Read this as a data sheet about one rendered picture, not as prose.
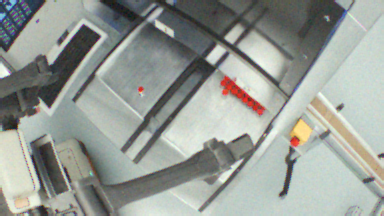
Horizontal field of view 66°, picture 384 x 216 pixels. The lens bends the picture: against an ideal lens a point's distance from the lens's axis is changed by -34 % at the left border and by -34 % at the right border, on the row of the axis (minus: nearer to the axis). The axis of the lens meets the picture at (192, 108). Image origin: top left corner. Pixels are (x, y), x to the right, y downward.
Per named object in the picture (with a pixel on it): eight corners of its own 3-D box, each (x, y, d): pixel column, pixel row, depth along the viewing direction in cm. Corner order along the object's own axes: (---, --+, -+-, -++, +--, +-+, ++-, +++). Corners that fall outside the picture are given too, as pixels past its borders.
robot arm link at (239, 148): (202, 142, 96) (219, 175, 95) (247, 119, 97) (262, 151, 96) (200, 149, 108) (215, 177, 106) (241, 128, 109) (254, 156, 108)
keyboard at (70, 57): (83, 24, 164) (83, 22, 162) (101, 36, 162) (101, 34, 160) (34, 92, 155) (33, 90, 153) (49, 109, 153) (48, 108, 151)
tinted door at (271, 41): (176, 8, 121) (174, -96, 64) (291, 94, 114) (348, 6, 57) (174, 9, 120) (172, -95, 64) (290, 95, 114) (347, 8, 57)
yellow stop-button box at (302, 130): (298, 118, 138) (302, 113, 131) (310, 130, 137) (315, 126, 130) (287, 135, 137) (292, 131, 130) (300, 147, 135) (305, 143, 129)
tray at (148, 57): (155, 13, 157) (154, 10, 153) (207, 48, 153) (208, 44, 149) (96, 76, 149) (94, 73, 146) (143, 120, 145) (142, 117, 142)
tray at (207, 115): (224, 61, 151) (225, 57, 148) (279, 106, 147) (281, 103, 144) (161, 137, 144) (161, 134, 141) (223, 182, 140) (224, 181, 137)
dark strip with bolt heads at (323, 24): (267, 105, 135) (327, -7, 58) (276, 113, 134) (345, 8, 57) (265, 108, 135) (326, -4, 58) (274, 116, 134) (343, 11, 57)
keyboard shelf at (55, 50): (74, 13, 169) (73, 11, 166) (109, 36, 165) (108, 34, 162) (22, 84, 159) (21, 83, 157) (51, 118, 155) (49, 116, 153)
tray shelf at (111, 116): (146, 10, 159) (146, 8, 157) (288, 116, 148) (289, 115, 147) (69, 97, 149) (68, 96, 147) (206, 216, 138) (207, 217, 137)
